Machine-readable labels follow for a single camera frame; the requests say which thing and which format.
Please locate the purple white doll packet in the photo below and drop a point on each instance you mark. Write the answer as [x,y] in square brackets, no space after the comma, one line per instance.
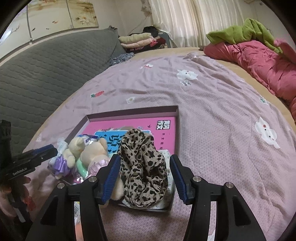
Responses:
[89,139]

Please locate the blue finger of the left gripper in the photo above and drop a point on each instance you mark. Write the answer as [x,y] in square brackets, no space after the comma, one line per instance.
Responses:
[26,161]
[45,150]

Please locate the painted wall panel art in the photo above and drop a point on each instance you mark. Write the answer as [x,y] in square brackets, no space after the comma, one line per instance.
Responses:
[41,18]

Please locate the pink quilted comforter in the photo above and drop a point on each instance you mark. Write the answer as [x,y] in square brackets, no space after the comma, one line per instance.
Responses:
[272,70]

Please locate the shallow grey cardboard box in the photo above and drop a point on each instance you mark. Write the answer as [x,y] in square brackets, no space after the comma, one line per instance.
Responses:
[75,179]

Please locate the teddy bear purple dress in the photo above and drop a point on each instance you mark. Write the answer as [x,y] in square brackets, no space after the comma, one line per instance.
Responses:
[65,163]

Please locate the green fleece blanket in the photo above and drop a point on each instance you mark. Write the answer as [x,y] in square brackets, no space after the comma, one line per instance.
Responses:
[250,30]

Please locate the blue patterned cloth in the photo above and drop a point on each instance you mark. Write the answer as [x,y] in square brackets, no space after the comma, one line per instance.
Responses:
[121,58]

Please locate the pink and blue book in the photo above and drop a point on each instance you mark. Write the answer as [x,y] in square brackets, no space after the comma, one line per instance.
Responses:
[159,132]

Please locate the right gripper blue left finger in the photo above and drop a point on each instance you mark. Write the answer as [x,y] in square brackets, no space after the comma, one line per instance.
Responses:
[107,179]

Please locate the yellow white wipes packet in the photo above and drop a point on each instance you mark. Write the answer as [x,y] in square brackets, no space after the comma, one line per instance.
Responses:
[77,218]

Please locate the leopard print scrunchie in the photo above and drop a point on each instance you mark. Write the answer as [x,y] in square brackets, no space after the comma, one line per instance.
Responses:
[144,174]

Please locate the cream sheer curtains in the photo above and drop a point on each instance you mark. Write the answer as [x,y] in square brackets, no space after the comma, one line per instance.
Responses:
[188,22]

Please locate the green white tissue pack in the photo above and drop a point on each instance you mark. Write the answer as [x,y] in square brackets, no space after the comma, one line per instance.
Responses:
[59,150]

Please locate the teddy bear pink bow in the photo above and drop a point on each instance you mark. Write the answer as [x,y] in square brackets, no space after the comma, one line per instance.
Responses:
[95,156]

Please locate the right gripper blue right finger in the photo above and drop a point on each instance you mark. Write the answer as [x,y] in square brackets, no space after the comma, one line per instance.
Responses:
[182,177]

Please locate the stack of folded clothes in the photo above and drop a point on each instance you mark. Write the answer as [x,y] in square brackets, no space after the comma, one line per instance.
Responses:
[149,39]

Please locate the green sponge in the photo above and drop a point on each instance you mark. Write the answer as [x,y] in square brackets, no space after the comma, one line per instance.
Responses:
[81,169]

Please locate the grey quilted headboard cover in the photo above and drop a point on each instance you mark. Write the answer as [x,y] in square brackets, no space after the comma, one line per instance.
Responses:
[35,82]

